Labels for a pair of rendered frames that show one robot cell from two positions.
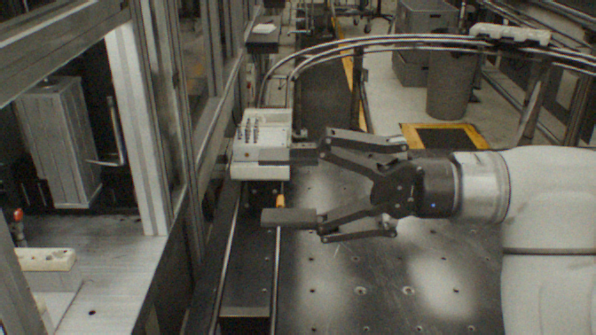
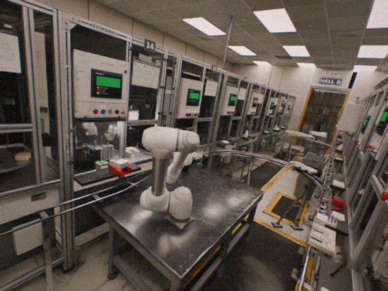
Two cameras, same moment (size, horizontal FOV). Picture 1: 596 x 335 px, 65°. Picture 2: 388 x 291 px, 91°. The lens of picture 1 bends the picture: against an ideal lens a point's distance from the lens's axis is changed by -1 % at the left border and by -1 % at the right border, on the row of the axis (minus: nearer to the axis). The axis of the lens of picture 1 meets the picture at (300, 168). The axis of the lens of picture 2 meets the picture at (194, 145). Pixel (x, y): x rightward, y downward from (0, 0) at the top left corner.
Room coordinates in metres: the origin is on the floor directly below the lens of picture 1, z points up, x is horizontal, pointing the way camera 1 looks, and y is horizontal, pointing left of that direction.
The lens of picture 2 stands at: (-0.73, -1.26, 1.69)
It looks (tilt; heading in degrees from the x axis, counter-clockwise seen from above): 16 degrees down; 35
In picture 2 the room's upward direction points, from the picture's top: 9 degrees clockwise
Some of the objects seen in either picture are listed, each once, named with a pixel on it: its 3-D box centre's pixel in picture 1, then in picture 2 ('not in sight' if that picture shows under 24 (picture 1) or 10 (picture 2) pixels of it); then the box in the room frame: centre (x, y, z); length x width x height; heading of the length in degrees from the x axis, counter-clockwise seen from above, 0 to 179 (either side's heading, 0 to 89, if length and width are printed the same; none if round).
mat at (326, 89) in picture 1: (321, 50); (278, 163); (5.17, -0.23, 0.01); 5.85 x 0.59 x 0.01; 0
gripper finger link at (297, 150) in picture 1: (310, 143); not in sight; (0.49, -0.01, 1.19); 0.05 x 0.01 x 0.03; 90
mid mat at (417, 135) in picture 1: (454, 154); (287, 207); (2.70, -1.00, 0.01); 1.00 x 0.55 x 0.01; 0
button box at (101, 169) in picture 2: not in sight; (101, 168); (0.02, 0.14, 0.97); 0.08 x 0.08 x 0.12; 0
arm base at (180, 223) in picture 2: not in sight; (182, 215); (0.36, -0.48, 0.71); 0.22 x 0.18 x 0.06; 0
